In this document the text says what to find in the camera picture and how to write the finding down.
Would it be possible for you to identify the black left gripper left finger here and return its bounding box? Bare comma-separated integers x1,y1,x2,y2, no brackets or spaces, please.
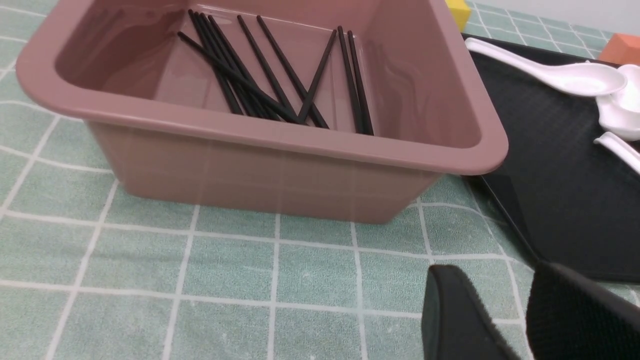
421,264,519,360

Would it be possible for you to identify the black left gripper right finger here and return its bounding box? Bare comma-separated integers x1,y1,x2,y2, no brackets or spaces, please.
526,260,640,360

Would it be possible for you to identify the black chopstick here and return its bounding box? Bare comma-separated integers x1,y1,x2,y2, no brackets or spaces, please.
194,12,261,119
207,14,281,122
176,31,302,125
188,9,244,116
237,14,298,123
256,15,330,129

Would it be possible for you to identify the black plastic tray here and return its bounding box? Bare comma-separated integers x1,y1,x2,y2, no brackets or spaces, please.
471,52,640,284

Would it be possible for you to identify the white spoon bottom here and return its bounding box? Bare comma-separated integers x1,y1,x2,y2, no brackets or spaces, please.
593,131,640,174

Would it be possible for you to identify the white spoon middle hidden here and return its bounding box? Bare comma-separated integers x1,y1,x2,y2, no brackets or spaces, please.
595,95,640,142

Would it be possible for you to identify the white spoon upright right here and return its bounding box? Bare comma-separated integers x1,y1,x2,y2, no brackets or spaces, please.
612,64,640,113

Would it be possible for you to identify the white spoon top left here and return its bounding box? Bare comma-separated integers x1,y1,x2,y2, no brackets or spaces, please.
464,38,627,97

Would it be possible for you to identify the orange cube block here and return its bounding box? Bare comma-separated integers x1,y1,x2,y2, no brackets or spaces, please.
598,33,640,66

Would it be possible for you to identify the pink plastic bin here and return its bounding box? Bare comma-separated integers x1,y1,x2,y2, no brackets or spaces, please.
16,0,508,224

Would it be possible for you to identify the yellow cube block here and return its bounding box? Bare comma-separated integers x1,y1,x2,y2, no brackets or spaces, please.
445,0,472,32

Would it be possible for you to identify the black chopstick diagonal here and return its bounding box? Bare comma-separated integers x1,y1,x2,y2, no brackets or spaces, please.
298,29,338,120

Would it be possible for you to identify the green checked tablecloth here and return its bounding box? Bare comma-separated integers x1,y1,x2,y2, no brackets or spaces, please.
0,0,640,360

